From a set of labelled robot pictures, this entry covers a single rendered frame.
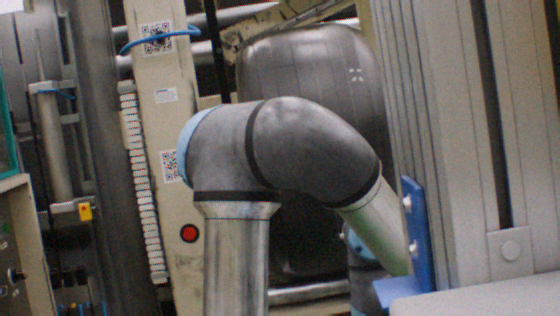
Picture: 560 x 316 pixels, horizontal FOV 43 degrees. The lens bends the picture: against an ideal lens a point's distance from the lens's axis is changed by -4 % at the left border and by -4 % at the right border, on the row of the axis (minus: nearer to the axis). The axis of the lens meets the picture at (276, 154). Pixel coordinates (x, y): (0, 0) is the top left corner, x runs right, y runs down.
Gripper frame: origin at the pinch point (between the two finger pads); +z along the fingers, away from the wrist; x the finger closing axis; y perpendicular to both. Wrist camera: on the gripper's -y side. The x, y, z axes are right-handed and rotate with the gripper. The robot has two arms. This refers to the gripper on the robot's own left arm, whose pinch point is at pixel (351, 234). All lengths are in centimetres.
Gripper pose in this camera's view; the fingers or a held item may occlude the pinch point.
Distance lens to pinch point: 152.8
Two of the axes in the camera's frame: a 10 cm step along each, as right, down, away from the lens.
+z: -0.2, 0.3, 10.0
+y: -1.6, -9.9, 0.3
